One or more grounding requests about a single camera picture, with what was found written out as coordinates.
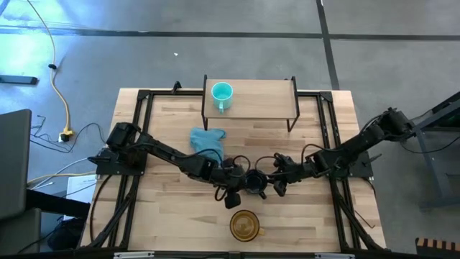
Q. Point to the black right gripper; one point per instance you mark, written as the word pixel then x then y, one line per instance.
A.
pixel 293 172

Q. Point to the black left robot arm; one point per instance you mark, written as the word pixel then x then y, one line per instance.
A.
pixel 165 154

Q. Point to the yellow power plug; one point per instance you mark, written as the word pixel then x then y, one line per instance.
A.
pixel 66 135

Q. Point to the silver table bracket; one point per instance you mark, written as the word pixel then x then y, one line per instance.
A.
pixel 334 255
pixel 133 255

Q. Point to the black flat stand foot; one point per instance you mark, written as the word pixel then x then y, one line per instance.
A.
pixel 18 79

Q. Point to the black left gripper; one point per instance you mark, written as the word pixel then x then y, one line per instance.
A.
pixel 231 180

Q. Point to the dark grey chair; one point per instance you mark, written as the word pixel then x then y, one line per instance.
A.
pixel 14 162

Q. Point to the white paper sheet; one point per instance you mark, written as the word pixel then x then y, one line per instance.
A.
pixel 81 187

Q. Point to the teal mug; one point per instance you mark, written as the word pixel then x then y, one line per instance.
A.
pixel 221 94

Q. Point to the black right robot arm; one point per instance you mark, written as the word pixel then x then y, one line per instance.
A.
pixel 359 144

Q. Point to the large yellow-brown jar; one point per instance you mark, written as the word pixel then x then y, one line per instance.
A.
pixel 245 226

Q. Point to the grey metal desk frame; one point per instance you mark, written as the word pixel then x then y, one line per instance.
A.
pixel 431 165

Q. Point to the small black clamp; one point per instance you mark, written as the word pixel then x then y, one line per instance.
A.
pixel 176 86

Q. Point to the wooden shelf with black frame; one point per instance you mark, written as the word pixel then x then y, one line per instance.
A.
pixel 258 100

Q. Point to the teal cloth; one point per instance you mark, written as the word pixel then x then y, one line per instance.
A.
pixel 205 142

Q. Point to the orange black striped block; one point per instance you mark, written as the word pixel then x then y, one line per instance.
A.
pixel 438 246

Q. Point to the black aluminium rig frame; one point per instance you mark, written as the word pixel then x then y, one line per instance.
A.
pixel 138 115

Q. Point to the small dark blue mug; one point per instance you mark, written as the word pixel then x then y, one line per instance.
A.
pixel 256 182

